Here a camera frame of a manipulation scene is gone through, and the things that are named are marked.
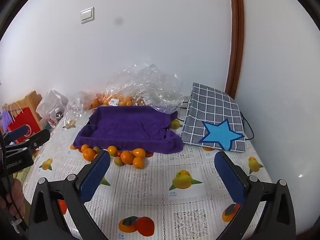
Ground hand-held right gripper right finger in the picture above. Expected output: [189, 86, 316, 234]
[214, 151, 297, 240]

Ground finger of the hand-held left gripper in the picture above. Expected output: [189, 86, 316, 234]
[23, 129, 51, 152]
[2, 124, 28, 143]

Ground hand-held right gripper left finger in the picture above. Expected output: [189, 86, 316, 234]
[28, 150, 112, 240]

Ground pile of oranges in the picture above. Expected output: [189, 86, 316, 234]
[70, 144, 154, 170]

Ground purple towel lined tray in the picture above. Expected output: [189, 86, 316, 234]
[73, 106, 184, 155]

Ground person's left hand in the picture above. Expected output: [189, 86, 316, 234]
[0, 179, 26, 218]

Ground red paper bag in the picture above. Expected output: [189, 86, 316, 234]
[7, 102, 43, 143]

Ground purple tassel decoration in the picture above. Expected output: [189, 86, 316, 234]
[0, 110, 17, 133]

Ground dark drink bottle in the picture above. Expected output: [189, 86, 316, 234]
[51, 108, 63, 126]

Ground white plastic bag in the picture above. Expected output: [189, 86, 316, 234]
[36, 89, 69, 121]

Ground empty clear plastic bag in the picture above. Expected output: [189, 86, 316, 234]
[64, 90, 100, 128]

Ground fruit print tablecloth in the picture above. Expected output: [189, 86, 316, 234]
[24, 95, 273, 240]

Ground grey checkered star cushion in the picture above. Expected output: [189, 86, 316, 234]
[180, 82, 245, 152]

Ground clear plastic bag with label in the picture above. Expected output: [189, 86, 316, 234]
[80, 90, 134, 110]

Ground bagged oranges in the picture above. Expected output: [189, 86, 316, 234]
[84, 93, 133, 109]

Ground large crumpled clear plastic bag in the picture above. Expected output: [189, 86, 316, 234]
[106, 64, 184, 113]

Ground white wall light switch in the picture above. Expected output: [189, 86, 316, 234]
[80, 7, 95, 25]

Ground brown wooden door frame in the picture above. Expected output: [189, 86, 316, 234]
[225, 0, 245, 98]

